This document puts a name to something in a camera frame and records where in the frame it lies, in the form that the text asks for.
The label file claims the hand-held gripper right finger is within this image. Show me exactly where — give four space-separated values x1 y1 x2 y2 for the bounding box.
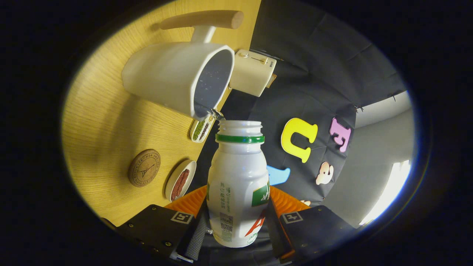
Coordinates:
265 186 356 263

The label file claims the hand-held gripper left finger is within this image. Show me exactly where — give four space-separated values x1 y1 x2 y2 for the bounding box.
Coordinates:
102 185 209 263

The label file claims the round cork coaster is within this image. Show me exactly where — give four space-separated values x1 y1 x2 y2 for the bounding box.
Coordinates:
128 149 161 188

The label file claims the white juice bottle green label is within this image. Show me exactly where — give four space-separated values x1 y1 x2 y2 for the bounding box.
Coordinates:
206 120 271 248

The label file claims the white cup with wooden handle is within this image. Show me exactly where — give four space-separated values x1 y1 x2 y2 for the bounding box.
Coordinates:
121 10 245 121

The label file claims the red-brown sausage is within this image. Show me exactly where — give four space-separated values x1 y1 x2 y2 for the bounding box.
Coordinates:
177 169 190 199
171 174 184 202

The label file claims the white round plate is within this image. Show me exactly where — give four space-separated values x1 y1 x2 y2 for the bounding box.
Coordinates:
165 160 197 202

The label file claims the white divided dish of beans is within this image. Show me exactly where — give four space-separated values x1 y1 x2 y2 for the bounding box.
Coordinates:
190 115 216 143

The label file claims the wooden table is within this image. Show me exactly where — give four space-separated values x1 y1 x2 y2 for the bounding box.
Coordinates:
61 0 262 226

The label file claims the black backdrop cloth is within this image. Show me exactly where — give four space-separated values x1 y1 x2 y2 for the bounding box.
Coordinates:
185 0 409 222

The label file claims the cream toaster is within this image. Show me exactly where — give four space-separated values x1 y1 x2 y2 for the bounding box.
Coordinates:
229 49 277 98

